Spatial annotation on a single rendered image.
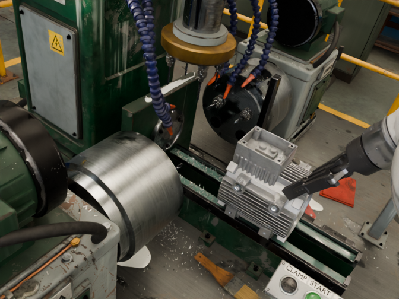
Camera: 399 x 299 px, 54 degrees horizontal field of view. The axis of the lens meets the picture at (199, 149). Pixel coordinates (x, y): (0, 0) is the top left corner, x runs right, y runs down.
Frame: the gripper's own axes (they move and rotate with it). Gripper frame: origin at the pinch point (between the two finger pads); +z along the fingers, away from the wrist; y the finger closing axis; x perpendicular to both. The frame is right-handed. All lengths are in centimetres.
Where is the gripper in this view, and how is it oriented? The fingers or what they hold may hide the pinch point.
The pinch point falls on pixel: (297, 188)
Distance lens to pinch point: 91.4
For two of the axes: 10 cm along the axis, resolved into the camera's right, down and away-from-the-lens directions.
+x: 6.2, 7.9, -0.1
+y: -5.8, 4.4, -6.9
